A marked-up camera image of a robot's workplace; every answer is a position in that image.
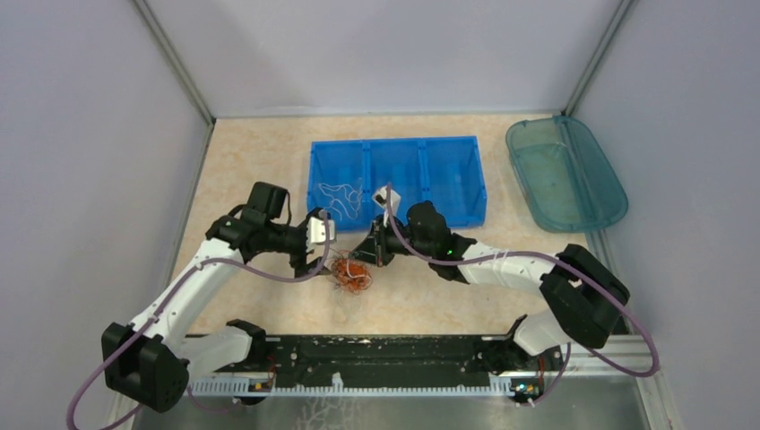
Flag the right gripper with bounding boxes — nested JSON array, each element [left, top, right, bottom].
[[350, 212, 435, 267]]

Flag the orange cable bundle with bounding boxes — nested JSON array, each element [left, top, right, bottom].
[[330, 252, 376, 297]]

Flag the white thin cable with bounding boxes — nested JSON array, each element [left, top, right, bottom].
[[315, 177, 366, 228]]

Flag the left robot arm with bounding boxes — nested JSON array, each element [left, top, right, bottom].
[[99, 182, 337, 412]]

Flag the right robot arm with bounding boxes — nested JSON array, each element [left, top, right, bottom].
[[350, 201, 630, 369]]

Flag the blue three-compartment bin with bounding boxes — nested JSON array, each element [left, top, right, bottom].
[[306, 136, 488, 231]]

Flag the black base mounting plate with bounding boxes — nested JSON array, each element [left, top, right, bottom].
[[221, 335, 561, 389]]

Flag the teal transparent plastic lid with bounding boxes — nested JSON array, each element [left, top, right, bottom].
[[505, 116, 629, 233]]

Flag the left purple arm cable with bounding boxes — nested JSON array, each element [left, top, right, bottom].
[[65, 207, 333, 430]]

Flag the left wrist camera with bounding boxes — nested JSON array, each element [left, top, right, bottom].
[[306, 208, 336, 246]]

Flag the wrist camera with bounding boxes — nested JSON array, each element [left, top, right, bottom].
[[371, 185, 402, 211], [306, 208, 336, 246]]

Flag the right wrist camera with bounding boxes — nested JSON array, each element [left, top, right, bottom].
[[371, 185, 402, 211]]

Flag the aluminium front rail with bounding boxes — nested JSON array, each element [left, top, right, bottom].
[[121, 334, 662, 398]]

